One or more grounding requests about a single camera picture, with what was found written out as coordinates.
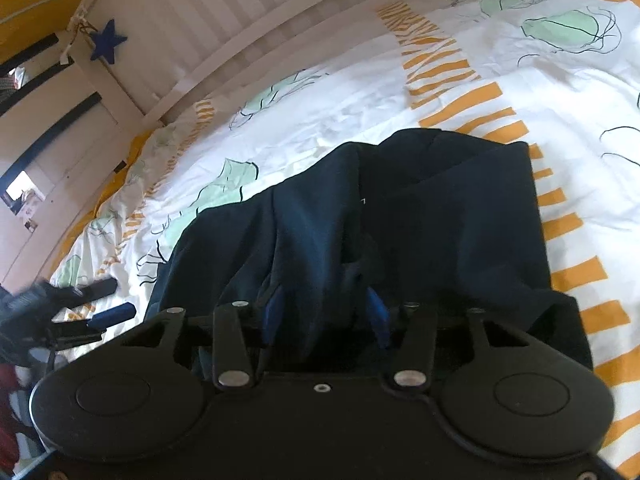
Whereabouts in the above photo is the black hooded sweatshirt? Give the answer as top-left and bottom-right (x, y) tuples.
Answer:
(148, 129), (592, 374)

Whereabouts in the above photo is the blue star decoration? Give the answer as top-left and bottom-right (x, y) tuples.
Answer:
(89, 18), (127, 65)

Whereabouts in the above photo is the white leaf-patterned duvet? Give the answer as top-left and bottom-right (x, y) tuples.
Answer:
(52, 0), (639, 478)

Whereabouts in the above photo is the white wooden bed frame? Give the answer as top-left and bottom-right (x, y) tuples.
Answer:
(0, 0), (482, 294)

